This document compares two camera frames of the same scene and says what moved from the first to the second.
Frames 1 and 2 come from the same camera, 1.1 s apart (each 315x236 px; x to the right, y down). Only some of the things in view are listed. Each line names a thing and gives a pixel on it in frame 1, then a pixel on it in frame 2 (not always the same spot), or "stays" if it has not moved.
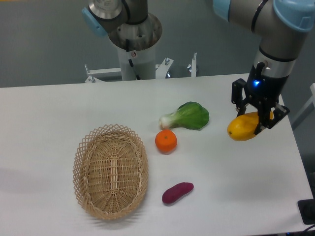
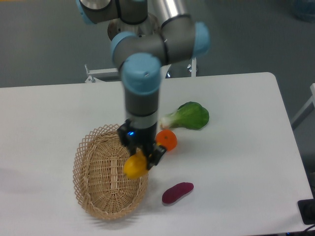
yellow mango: (242, 127) to (136, 166)
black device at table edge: (307, 210) stays
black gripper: (262, 91) to (143, 138)
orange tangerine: (166, 141) stays
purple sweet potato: (176, 191) stays
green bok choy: (189, 115) stays
